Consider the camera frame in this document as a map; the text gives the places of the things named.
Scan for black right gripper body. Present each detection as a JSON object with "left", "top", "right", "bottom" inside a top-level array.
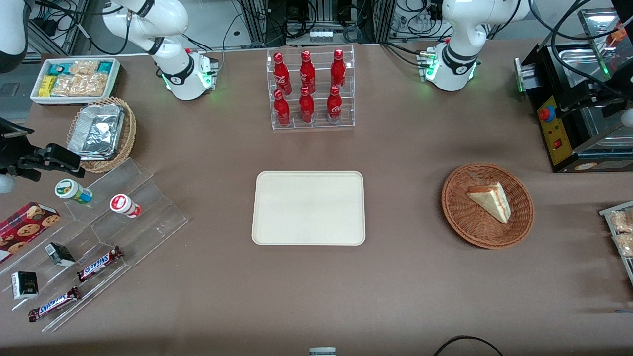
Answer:
[{"left": 0, "top": 118, "right": 47, "bottom": 171}]

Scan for triangular sandwich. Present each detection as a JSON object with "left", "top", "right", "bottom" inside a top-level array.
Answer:
[{"left": 466, "top": 181, "right": 511, "bottom": 224}]

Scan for aluminium foil tray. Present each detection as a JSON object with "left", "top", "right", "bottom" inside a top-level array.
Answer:
[{"left": 67, "top": 104, "right": 126, "bottom": 161}]

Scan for light wicker basket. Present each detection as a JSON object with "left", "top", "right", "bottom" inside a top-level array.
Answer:
[{"left": 66, "top": 97, "right": 137, "bottom": 174}]

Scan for brown wicker basket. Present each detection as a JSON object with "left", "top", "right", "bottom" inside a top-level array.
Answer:
[{"left": 441, "top": 163, "right": 535, "bottom": 249}]

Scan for grey metal snack tray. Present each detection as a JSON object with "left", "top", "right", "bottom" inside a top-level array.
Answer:
[{"left": 599, "top": 200, "right": 633, "bottom": 287}]

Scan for cream plastic tray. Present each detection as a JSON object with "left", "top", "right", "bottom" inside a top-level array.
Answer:
[{"left": 251, "top": 171, "right": 366, "bottom": 246}]

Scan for green lid white cup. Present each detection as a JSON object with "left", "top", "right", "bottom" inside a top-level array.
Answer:
[{"left": 54, "top": 179, "right": 93, "bottom": 205}]

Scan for white snack bin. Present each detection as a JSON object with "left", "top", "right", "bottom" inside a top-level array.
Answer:
[{"left": 30, "top": 57, "right": 121, "bottom": 106}]

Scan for red tartan cookie box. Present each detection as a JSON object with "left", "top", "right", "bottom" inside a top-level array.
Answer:
[{"left": 0, "top": 201, "right": 61, "bottom": 264}]

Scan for clear rice cracker bag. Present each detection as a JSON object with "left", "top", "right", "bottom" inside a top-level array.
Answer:
[
  {"left": 79, "top": 73, "right": 110, "bottom": 97},
  {"left": 51, "top": 74, "right": 83, "bottom": 97},
  {"left": 69, "top": 60, "right": 100, "bottom": 78}
]

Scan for red lid white cup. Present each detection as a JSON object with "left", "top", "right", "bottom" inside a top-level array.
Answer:
[{"left": 109, "top": 194, "right": 143, "bottom": 219}]

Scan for small black box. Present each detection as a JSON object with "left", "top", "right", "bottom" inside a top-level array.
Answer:
[
  {"left": 11, "top": 271, "right": 40, "bottom": 300},
  {"left": 45, "top": 242, "right": 76, "bottom": 268}
]

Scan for clear acrylic step display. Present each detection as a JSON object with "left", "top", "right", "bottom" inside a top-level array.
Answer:
[{"left": 0, "top": 157, "right": 189, "bottom": 333}]

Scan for snickers chocolate bar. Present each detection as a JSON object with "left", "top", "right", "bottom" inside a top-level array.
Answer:
[
  {"left": 28, "top": 287, "right": 82, "bottom": 323},
  {"left": 77, "top": 246, "right": 124, "bottom": 283}
]

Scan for clear snack bag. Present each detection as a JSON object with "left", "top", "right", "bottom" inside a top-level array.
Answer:
[
  {"left": 613, "top": 233, "right": 633, "bottom": 258},
  {"left": 609, "top": 208, "right": 633, "bottom": 234}
]

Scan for red cola bottle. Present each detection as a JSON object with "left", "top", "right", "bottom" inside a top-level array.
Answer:
[
  {"left": 330, "top": 48, "right": 347, "bottom": 89},
  {"left": 300, "top": 50, "right": 316, "bottom": 94},
  {"left": 273, "top": 52, "right": 293, "bottom": 96},
  {"left": 299, "top": 87, "right": 315, "bottom": 124},
  {"left": 326, "top": 85, "right": 343, "bottom": 124},
  {"left": 273, "top": 89, "right": 291, "bottom": 127}
]

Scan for clear acrylic bottle rack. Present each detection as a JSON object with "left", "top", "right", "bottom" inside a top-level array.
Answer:
[{"left": 266, "top": 44, "right": 356, "bottom": 131}]

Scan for black cable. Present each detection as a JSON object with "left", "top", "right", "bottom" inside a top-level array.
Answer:
[{"left": 433, "top": 335, "right": 505, "bottom": 356}]

